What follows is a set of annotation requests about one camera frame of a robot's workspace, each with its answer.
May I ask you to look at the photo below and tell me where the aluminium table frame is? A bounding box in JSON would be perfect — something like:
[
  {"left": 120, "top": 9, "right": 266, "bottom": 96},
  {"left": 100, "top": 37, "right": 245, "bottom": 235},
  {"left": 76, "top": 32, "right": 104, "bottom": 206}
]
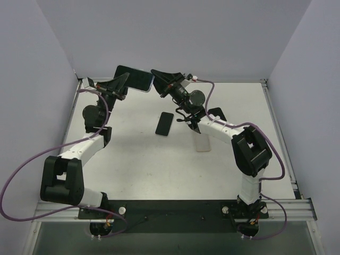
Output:
[{"left": 40, "top": 72, "right": 316, "bottom": 240}]

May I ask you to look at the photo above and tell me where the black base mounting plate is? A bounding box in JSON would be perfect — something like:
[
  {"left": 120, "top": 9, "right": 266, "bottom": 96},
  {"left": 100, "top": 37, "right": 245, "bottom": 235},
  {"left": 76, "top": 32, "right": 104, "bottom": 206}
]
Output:
[{"left": 78, "top": 200, "right": 269, "bottom": 235}]

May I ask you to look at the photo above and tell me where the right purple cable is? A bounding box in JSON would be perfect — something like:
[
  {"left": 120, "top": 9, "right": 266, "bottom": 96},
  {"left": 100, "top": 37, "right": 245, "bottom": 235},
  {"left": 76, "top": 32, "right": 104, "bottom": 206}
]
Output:
[{"left": 195, "top": 76, "right": 289, "bottom": 241}]

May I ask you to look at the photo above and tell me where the purple cable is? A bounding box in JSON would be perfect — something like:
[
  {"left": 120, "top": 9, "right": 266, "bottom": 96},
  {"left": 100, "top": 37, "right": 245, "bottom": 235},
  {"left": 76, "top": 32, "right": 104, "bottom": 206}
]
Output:
[
  {"left": 0, "top": 89, "right": 128, "bottom": 238},
  {"left": 195, "top": 76, "right": 289, "bottom": 241}
]

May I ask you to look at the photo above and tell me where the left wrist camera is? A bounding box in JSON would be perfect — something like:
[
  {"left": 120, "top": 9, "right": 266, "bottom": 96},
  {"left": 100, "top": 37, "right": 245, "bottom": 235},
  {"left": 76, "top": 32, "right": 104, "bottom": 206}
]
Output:
[{"left": 81, "top": 78, "right": 95, "bottom": 89}]

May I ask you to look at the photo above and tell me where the beige phone case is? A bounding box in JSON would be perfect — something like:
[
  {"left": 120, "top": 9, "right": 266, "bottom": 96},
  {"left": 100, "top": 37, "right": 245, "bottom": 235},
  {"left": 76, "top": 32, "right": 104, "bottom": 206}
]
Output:
[{"left": 193, "top": 132, "right": 211, "bottom": 152}]

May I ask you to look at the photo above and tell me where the clear phone case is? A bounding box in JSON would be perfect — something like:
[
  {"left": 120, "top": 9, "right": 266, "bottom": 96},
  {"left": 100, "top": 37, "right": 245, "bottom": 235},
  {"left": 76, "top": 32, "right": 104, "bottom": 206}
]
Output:
[{"left": 113, "top": 64, "right": 156, "bottom": 94}]

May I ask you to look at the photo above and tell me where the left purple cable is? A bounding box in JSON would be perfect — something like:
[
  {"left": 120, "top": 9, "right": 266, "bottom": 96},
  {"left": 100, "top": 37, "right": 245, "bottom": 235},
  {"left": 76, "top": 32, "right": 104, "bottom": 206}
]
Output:
[{"left": 0, "top": 89, "right": 128, "bottom": 238}]

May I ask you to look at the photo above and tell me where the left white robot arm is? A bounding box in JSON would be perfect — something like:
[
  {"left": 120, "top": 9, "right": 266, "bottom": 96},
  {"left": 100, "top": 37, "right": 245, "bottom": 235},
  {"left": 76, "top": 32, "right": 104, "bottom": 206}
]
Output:
[{"left": 40, "top": 73, "right": 130, "bottom": 219}]

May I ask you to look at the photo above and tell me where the black phone from beige case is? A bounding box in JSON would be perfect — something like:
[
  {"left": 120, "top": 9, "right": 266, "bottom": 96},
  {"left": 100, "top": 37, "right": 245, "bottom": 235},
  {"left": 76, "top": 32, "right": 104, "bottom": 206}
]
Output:
[{"left": 208, "top": 107, "right": 230, "bottom": 126}]

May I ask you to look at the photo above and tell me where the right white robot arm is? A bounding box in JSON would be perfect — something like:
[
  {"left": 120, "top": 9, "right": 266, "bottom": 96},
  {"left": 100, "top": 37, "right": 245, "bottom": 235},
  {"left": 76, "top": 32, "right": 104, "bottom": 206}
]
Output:
[{"left": 151, "top": 69, "right": 273, "bottom": 205}]

